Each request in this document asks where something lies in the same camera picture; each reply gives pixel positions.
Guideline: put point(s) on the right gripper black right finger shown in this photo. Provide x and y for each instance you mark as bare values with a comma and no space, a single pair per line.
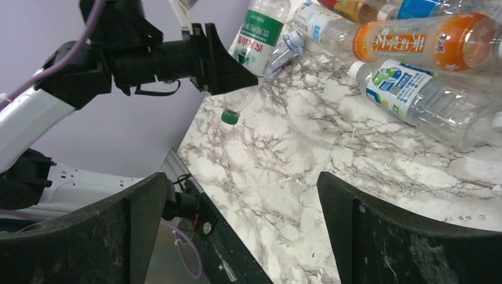
374,241

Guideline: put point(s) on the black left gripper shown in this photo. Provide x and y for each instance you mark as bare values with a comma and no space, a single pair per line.
128,52

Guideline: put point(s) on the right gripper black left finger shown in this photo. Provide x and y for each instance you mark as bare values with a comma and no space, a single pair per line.
109,241

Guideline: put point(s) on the green label water bottle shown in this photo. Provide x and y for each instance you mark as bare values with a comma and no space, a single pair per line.
254,45

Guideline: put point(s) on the white blue label bottle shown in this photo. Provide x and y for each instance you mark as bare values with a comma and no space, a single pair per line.
446,109

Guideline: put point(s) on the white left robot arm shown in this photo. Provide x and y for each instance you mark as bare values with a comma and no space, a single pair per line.
33,186

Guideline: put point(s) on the white label long bottle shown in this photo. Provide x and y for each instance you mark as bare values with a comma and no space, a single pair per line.
326,28

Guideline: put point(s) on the red gold label bottle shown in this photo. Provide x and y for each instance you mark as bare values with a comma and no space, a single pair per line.
361,12

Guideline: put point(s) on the blue cap clear bottle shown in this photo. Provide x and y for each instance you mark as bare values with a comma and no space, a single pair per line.
400,10

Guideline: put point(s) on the orange label clear bottle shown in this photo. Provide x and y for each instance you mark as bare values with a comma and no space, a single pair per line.
453,43

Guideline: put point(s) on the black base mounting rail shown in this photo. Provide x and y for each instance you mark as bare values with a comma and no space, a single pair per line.
197,223

